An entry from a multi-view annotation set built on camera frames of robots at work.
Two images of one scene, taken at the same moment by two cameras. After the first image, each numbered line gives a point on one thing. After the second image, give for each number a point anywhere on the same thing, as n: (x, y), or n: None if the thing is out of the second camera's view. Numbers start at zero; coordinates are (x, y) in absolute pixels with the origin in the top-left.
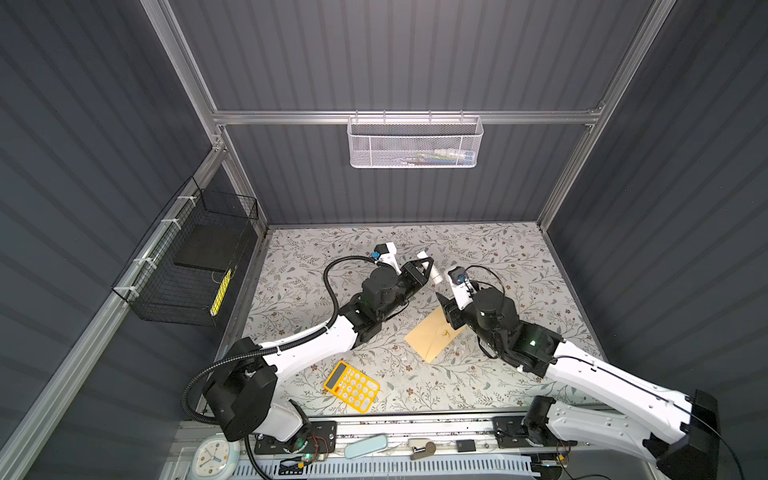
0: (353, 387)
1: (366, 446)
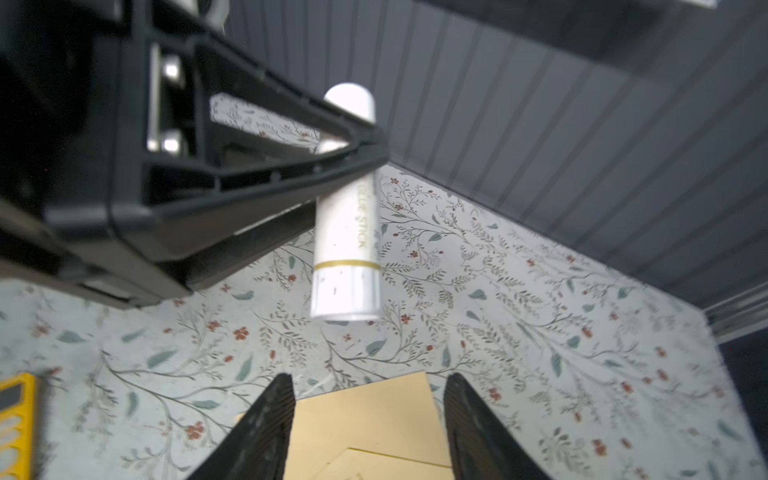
0: (17, 428)
1: None
